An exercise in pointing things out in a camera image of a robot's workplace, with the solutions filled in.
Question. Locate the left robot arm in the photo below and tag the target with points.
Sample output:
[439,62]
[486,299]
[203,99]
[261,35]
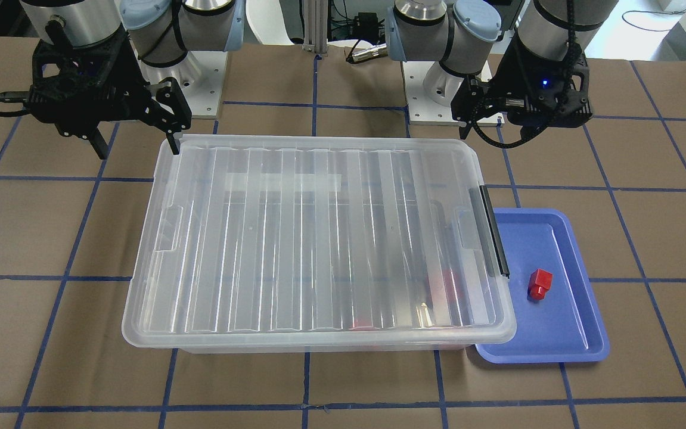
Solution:
[460,36]

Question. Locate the translucent plastic box lid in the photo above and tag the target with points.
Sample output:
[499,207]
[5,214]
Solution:
[270,241]

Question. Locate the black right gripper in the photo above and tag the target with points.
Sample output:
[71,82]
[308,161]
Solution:
[130,76]

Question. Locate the blue plastic tray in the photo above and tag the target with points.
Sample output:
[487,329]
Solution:
[557,314]

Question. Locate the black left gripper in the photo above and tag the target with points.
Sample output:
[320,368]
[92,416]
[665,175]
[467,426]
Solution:
[505,79]

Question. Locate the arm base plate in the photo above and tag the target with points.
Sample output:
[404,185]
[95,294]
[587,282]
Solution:
[429,90]
[201,75]

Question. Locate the white chair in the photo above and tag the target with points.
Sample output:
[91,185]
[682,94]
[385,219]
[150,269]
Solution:
[266,22]

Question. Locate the translucent plastic storage box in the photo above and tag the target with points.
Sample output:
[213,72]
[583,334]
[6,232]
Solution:
[324,349]

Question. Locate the red block in box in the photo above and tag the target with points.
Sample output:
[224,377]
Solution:
[450,284]

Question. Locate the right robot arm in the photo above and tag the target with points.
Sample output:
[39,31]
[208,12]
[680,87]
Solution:
[161,32]

